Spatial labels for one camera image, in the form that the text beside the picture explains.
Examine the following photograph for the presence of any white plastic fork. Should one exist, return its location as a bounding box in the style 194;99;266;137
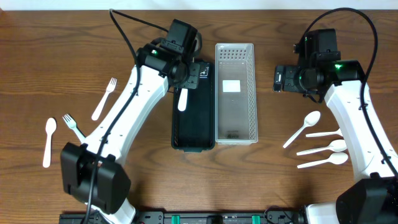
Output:
177;88;188;112
62;114;85;143
91;77;118;121

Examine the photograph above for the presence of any white plastic spoon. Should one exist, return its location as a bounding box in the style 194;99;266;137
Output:
306;129;343;138
283;111;321;148
296;139;347;156
297;152;348;169
42;118;57;168

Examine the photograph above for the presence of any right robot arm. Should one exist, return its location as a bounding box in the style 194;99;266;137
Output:
273;29;397;223

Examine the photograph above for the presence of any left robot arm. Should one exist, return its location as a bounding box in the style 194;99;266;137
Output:
60;19;201;223

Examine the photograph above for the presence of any white label in basket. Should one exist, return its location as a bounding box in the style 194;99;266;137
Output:
222;80;241;93

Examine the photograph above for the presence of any clear plastic basket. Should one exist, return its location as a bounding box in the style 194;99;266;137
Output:
215;43;258;145

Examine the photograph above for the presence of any black plastic basket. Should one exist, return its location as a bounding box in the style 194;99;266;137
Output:
171;60;215;152

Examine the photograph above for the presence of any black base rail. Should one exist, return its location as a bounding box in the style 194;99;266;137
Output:
58;210;307;224

